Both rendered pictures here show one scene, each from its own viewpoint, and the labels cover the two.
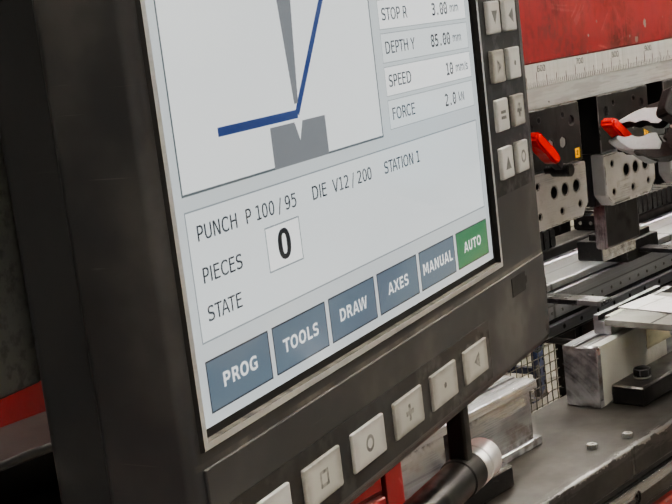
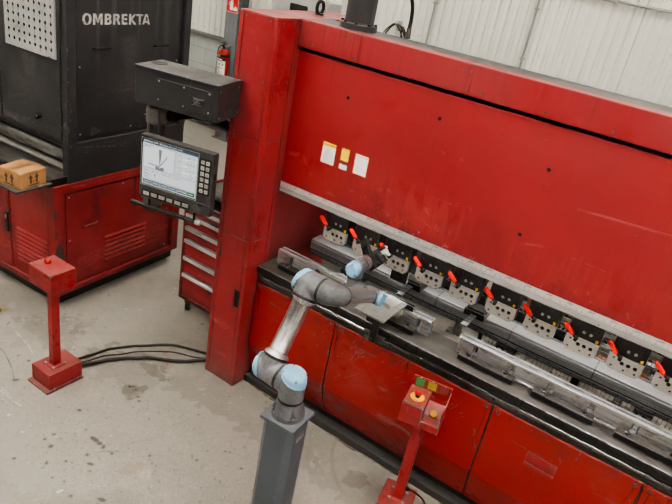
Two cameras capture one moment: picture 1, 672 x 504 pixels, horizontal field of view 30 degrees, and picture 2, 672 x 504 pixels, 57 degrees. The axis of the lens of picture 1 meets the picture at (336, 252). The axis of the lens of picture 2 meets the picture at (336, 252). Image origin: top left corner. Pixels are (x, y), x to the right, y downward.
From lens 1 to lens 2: 3.57 m
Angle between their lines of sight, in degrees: 73
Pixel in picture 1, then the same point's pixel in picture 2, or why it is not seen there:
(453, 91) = (190, 177)
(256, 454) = (145, 187)
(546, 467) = not seen: hidden behind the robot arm
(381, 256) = (170, 184)
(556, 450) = not seen: hidden behind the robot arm
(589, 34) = (391, 221)
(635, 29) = (413, 231)
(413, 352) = (172, 196)
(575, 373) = not seen: hidden behind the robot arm
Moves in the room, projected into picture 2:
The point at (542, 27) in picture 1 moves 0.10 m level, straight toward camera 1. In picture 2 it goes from (373, 210) to (354, 207)
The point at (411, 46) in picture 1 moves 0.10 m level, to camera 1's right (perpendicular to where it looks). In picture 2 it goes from (182, 169) to (180, 176)
